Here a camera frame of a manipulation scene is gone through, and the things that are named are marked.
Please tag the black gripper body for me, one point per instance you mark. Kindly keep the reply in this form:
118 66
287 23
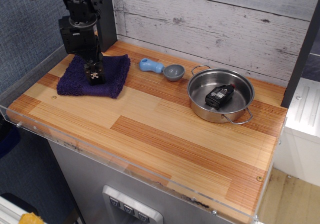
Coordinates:
93 66

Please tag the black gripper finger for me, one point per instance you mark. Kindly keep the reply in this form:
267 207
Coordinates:
88 77
100 76

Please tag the purple cloth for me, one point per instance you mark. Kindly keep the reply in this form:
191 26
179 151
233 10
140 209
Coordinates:
75 83

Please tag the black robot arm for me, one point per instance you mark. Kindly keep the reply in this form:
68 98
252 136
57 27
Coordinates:
32 29

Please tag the blue grey toy scoop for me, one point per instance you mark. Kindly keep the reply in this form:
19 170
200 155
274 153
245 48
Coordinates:
172 72

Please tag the small black bottle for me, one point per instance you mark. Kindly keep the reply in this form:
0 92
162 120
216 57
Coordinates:
220 95

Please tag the grey appliance control panel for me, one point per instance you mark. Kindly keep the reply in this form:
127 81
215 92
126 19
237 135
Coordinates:
135 211

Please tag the stainless steel pot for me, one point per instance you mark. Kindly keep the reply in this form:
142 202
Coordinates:
236 110

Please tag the yellow tape patch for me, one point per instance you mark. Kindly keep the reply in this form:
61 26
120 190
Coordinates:
30 218

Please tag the white metal cabinet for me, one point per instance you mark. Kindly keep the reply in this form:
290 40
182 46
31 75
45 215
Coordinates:
298 151

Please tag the dark left vertical post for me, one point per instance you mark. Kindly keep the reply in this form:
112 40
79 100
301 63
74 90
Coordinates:
106 26

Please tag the dark vertical post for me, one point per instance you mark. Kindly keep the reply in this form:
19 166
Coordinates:
106 26
302 57

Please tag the dark right vertical post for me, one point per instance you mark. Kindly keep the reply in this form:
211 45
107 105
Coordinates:
302 57

